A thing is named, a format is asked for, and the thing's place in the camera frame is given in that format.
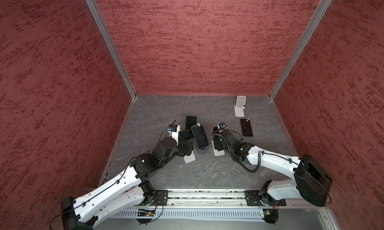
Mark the round dark purple stand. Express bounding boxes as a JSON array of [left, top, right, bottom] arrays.
[[196, 146, 210, 155]]

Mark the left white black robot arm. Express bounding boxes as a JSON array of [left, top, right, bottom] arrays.
[[58, 137, 194, 230]]

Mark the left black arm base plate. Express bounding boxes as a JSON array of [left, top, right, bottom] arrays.
[[141, 190, 169, 206]]

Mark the right circuit board with wires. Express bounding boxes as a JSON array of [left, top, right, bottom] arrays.
[[263, 204, 279, 225]]

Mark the white phone stand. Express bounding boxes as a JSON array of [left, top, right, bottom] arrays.
[[212, 140, 225, 157], [234, 96, 247, 118]]

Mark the front left white stand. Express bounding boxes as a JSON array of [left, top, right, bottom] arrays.
[[183, 151, 196, 164]]

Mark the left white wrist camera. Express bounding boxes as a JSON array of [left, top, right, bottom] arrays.
[[168, 124, 181, 145]]

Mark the aluminium front rail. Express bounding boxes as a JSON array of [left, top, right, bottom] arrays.
[[86, 187, 328, 209]]

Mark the back black phone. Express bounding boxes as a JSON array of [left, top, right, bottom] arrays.
[[185, 115, 198, 131]]

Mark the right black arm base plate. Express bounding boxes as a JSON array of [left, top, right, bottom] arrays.
[[245, 190, 287, 207]]

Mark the aluminium corner post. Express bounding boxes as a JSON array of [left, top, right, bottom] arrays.
[[269, 0, 333, 101], [85, 0, 137, 101]]

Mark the right aluminium corner post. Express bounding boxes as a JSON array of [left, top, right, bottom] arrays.
[[269, 0, 333, 101]]

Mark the tilted black phone with tag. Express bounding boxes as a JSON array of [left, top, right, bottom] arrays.
[[191, 123, 209, 150]]

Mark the white slotted cable duct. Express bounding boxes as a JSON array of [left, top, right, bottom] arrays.
[[112, 209, 265, 222]]

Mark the left circuit board with wires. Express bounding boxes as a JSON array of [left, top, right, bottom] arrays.
[[136, 198, 165, 225]]

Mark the left aluminium corner post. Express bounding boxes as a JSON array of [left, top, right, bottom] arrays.
[[85, 0, 137, 101]]

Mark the circuit board with wires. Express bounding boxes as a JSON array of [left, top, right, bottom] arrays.
[[136, 198, 165, 225], [263, 204, 279, 225]]

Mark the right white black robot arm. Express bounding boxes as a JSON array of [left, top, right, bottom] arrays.
[[211, 129, 333, 207]]

